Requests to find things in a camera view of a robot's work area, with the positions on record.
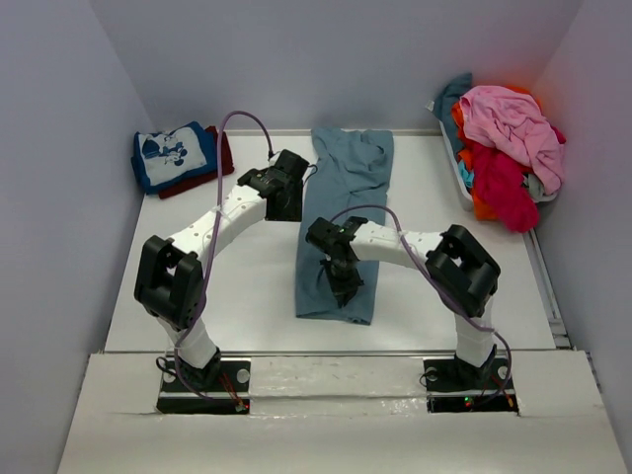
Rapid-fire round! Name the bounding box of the grey-blue t shirt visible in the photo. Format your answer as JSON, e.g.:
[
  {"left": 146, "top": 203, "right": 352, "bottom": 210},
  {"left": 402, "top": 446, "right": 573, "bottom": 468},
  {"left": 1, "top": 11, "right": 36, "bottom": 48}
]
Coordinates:
[{"left": 294, "top": 126, "right": 396, "bottom": 326}]

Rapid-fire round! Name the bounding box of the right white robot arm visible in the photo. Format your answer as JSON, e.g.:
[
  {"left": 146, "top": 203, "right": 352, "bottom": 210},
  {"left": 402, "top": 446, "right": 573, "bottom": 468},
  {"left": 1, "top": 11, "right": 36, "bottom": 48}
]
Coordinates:
[{"left": 306, "top": 216, "right": 501, "bottom": 393}]

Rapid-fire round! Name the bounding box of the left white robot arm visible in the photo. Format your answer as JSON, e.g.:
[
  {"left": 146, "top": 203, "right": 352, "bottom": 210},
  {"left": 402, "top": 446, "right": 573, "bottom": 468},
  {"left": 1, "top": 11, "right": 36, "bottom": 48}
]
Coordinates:
[{"left": 133, "top": 150, "right": 312, "bottom": 396}]

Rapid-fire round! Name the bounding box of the folded dark red t shirt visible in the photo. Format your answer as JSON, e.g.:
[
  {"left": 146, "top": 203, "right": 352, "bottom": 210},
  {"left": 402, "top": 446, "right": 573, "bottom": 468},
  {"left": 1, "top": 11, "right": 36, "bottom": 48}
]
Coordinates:
[{"left": 158, "top": 134, "right": 235, "bottom": 199}]

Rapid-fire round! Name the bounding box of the folded blue mickey t shirt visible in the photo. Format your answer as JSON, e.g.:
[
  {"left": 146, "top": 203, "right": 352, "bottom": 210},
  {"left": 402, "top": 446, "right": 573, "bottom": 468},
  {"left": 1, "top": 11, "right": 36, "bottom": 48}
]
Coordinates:
[{"left": 130, "top": 121, "right": 217, "bottom": 195}]

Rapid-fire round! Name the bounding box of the white plastic laundry bin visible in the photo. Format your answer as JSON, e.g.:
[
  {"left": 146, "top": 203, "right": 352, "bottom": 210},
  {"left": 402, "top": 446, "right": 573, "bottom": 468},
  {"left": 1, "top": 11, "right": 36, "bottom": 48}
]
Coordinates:
[{"left": 438, "top": 121, "right": 474, "bottom": 212}]

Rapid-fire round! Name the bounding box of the light blue t shirt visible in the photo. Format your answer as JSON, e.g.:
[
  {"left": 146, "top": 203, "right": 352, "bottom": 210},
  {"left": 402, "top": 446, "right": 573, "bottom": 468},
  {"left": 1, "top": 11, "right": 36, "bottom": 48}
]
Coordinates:
[{"left": 457, "top": 160, "right": 474, "bottom": 192}]

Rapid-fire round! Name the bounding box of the magenta t shirt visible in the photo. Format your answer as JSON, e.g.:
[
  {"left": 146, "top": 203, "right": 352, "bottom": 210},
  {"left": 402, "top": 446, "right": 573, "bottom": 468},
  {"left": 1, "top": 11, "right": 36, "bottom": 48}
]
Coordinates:
[{"left": 462, "top": 122, "right": 566, "bottom": 233}]

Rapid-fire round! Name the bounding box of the teal t shirt in pile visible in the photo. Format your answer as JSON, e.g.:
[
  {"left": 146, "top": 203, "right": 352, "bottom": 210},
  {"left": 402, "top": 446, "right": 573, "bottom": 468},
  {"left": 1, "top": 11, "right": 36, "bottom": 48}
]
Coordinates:
[{"left": 430, "top": 72, "right": 473, "bottom": 152}]

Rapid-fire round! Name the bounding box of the grey white t shirt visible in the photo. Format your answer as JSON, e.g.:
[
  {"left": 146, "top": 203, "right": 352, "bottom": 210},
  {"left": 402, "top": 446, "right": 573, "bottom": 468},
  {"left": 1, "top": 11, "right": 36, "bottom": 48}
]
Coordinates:
[{"left": 522, "top": 173, "right": 557, "bottom": 203}]

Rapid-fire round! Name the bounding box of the pink t shirt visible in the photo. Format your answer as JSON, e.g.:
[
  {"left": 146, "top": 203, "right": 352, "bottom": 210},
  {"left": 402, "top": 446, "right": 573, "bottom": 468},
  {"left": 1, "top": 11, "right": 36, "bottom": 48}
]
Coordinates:
[{"left": 459, "top": 86, "right": 565, "bottom": 195}]

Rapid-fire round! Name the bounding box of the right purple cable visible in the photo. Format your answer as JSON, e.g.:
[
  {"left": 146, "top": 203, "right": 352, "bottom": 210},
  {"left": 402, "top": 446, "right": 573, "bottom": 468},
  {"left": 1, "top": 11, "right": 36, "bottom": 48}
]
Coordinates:
[{"left": 329, "top": 204, "right": 513, "bottom": 409}]

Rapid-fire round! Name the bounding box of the purple cable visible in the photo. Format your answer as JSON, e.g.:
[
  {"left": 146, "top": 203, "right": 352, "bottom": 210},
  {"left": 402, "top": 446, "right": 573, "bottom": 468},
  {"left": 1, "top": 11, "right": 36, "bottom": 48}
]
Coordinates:
[
  {"left": 173, "top": 111, "right": 276, "bottom": 402},
  {"left": 329, "top": 204, "right": 513, "bottom": 409}
]

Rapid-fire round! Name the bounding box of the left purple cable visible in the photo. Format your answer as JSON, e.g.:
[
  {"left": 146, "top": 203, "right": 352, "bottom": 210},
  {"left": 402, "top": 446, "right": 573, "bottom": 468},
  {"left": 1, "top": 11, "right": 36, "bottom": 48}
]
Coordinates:
[{"left": 173, "top": 111, "right": 276, "bottom": 402}]

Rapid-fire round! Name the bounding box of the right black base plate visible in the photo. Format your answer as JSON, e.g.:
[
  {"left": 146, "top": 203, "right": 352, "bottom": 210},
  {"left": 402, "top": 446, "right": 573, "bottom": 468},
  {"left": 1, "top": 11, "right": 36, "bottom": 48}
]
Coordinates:
[{"left": 419, "top": 357, "right": 519, "bottom": 414}]

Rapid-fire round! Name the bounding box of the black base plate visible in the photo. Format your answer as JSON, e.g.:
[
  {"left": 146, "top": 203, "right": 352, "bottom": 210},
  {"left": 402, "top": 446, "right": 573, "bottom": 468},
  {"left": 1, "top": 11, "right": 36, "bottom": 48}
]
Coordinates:
[
  {"left": 419, "top": 357, "right": 519, "bottom": 414},
  {"left": 156, "top": 355, "right": 251, "bottom": 416}
]

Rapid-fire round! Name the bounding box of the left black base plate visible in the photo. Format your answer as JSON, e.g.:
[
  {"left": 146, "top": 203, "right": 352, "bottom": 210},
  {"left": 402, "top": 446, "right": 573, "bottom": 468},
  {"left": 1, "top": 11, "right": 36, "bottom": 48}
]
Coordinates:
[{"left": 156, "top": 355, "right": 251, "bottom": 416}]

